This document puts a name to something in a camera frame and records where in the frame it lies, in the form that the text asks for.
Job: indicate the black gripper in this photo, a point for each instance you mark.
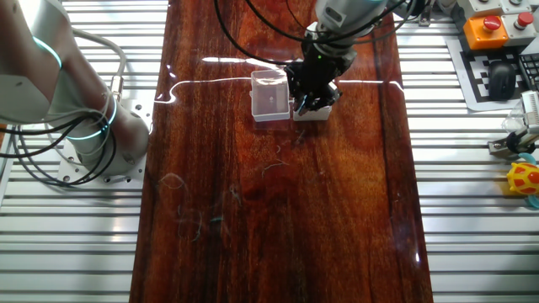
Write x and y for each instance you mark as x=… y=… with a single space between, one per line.
x=322 y=65

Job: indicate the clear grey pipette tip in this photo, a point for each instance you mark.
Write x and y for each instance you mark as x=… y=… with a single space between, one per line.
x=302 y=106

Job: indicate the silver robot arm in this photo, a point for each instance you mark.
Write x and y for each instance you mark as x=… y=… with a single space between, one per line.
x=25 y=63

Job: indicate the white pipette tip holder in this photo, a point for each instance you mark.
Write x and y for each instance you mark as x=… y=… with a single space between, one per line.
x=313 y=115

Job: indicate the clear plastic box lid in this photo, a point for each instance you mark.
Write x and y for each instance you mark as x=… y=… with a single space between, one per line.
x=269 y=99

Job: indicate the black white marker sheet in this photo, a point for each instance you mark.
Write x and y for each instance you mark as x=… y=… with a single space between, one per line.
x=478 y=84

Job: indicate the red emergency stop button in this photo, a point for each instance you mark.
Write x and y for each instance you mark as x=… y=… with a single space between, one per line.
x=480 y=38

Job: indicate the grey button box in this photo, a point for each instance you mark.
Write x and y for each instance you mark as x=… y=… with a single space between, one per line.
x=516 y=6
x=476 y=8

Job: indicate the black computer mouse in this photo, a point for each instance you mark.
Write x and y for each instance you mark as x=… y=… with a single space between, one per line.
x=502 y=82

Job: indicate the grey metal clamp tool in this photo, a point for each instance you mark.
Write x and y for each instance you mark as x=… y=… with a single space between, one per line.
x=499 y=146

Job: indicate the grey emergency stop box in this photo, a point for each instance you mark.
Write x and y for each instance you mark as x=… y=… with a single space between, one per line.
x=511 y=35

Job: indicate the black keyboard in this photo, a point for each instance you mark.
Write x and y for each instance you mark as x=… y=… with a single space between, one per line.
x=531 y=71

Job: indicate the yellow red turtle toy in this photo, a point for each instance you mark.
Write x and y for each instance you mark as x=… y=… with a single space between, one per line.
x=522 y=179

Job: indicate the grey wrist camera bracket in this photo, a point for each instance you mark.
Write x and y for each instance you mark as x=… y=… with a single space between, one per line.
x=332 y=14

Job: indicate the small metal bracket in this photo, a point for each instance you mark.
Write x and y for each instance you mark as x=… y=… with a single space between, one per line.
x=425 y=17

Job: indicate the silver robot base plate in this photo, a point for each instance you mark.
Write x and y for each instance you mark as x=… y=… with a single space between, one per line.
x=135 y=168

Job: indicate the ribbed silver camera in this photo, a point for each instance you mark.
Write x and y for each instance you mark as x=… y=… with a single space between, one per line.
x=531 y=109

